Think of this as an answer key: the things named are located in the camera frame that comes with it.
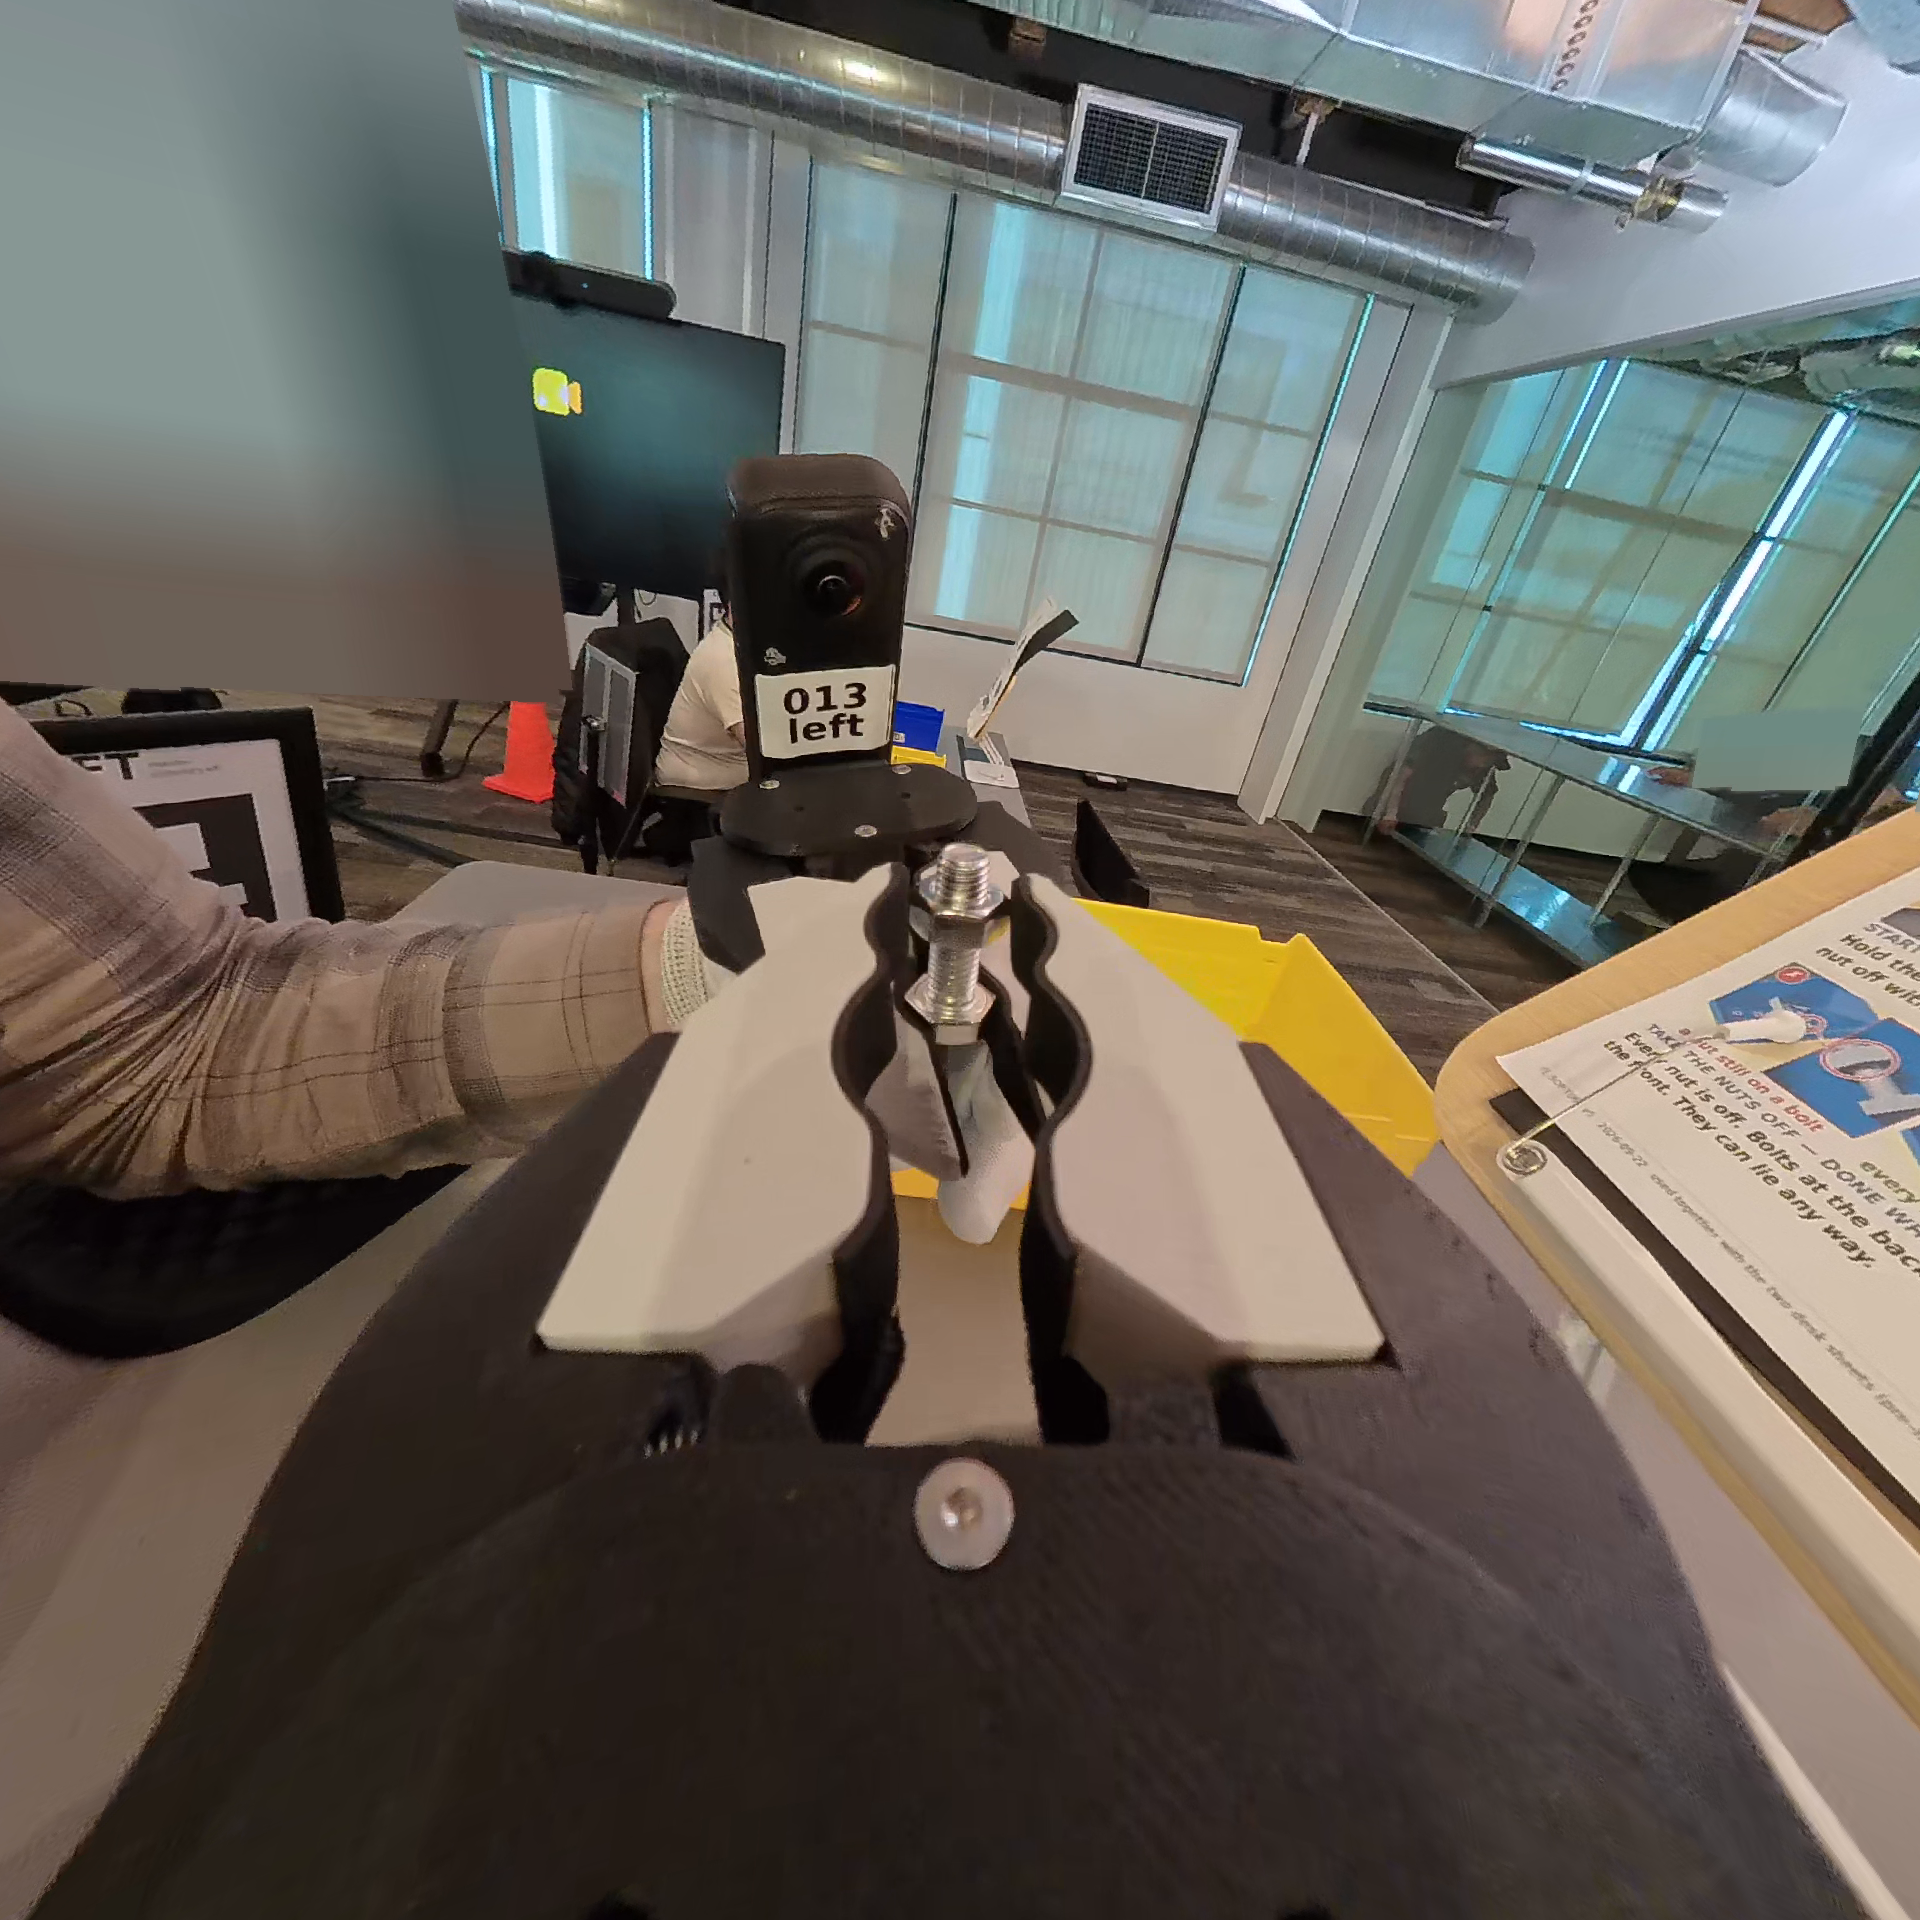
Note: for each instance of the gridded window with blinds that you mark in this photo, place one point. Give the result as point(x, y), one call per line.
point(1050, 452)

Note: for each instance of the small blue bin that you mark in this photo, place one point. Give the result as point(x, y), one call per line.
point(918, 727)

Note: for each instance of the person's left forearm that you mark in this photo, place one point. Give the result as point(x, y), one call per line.
point(299, 1021)

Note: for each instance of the silver bolt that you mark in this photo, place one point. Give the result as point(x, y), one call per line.
point(954, 953)

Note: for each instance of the printed instruction sheet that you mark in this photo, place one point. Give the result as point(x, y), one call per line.
point(1770, 1142)

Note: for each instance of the yellow plastic bin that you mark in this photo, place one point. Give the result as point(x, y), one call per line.
point(1289, 1021)

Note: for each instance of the black webcam bar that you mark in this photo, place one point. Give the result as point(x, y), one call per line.
point(600, 284)

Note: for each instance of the black curved panel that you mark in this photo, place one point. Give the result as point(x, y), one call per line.
point(1110, 855)

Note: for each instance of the white vent grille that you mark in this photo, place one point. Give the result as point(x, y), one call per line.
point(1153, 150)

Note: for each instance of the orange traffic cone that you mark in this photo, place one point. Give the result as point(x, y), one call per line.
point(521, 758)

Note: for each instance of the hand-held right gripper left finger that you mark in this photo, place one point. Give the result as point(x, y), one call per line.
point(720, 1184)

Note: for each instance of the spiral round air duct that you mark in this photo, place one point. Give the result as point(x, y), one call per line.
point(839, 105)

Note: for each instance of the large black monitor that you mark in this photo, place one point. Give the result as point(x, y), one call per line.
point(660, 465)

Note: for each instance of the white tilted sheet stand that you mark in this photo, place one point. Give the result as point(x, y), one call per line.
point(1008, 691)

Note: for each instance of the grey work table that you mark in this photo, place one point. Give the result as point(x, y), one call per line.
point(1019, 811)

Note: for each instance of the glass-top metal table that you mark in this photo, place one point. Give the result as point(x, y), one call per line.
point(1559, 765)

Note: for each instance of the black backpack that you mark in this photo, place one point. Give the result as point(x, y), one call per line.
point(668, 676)

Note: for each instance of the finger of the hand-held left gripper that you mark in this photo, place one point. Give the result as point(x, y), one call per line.
point(992, 1109)
point(930, 1118)

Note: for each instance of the silver hex nut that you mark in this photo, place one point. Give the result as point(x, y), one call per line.
point(960, 896)

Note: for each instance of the foil rectangular air duct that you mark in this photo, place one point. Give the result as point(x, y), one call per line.
point(1500, 61)

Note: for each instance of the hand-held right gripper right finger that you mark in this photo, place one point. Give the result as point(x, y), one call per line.
point(1200, 1201)

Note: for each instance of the black padded armrest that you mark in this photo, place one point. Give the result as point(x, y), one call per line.
point(182, 1261)

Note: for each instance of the black-framed marker board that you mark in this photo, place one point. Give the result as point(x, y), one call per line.
point(166, 797)

